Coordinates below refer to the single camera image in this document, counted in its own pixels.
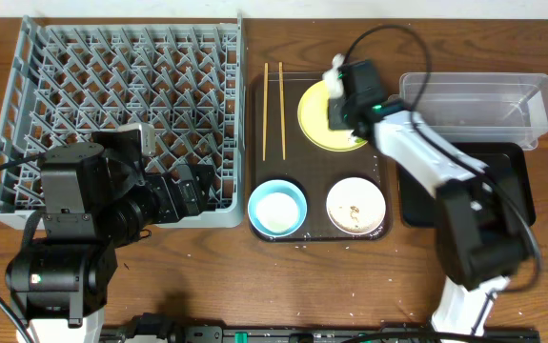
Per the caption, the clear plastic bin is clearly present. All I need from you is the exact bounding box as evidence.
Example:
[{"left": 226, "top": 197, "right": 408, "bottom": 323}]
[{"left": 416, "top": 72, "right": 548, "bottom": 151}]

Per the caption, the yellow plate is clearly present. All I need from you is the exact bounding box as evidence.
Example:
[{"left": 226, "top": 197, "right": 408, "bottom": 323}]
[{"left": 297, "top": 81, "right": 367, "bottom": 152}]

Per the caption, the grey plastic dish rack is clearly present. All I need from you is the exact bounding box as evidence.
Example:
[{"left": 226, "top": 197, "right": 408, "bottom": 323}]
[{"left": 0, "top": 17, "right": 247, "bottom": 230}]

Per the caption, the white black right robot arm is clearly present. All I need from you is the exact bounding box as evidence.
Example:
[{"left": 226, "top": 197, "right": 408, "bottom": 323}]
[{"left": 322, "top": 54, "right": 541, "bottom": 337}]

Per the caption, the left wooden chopstick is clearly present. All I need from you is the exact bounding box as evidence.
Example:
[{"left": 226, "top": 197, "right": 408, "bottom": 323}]
[{"left": 262, "top": 62, "right": 269, "bottom": 161}]

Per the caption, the white pink bowl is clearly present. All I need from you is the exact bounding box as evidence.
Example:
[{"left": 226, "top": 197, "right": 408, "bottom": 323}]
[{"left": 326, "top": 177, "right": 386, "bottom": 235}]

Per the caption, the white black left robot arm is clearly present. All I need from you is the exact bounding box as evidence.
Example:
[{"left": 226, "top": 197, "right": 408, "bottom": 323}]
[{"left": 6, "top": 125, "right": 215, "bottom": 342}]

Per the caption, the black rail at table edge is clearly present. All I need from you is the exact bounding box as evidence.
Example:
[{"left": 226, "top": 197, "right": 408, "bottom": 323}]
[{"left": 96, "top": 313, "right": 541, "bottom": 343}]

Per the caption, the white napkin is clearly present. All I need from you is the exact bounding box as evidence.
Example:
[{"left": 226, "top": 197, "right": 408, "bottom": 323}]
[{"left": 322, "top": 53, "right": 345, "bottom": 99}]

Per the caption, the dark brown serving tray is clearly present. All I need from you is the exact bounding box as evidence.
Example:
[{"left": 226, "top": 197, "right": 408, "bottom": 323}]
[{"left": 248, "top": 72, "right": 393, "bottom": 243}]

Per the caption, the black waste tray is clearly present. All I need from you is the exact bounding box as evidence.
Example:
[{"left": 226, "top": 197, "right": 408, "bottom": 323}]
[{"left": 396, "top": 141, "right": 538, "bottom": 229}]

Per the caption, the light blue bowl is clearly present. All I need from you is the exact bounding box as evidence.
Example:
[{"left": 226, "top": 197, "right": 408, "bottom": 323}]
[{"left": 248, "top": 179, "right": 308, "bottom": 239}]

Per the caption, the wooden chopstick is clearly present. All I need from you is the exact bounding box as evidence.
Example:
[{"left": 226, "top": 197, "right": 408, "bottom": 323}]
[
  {"left": 278, "top": 61, "right": 286, "bottom": 160},
  {"left": 262, "top": 62, "right": 269, "bottom": 161}
]

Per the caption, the right wooden chopstick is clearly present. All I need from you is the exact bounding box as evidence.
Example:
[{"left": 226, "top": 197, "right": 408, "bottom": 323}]
[{"left": 278, "top": 61, "right": 286, "bottom": 160}]

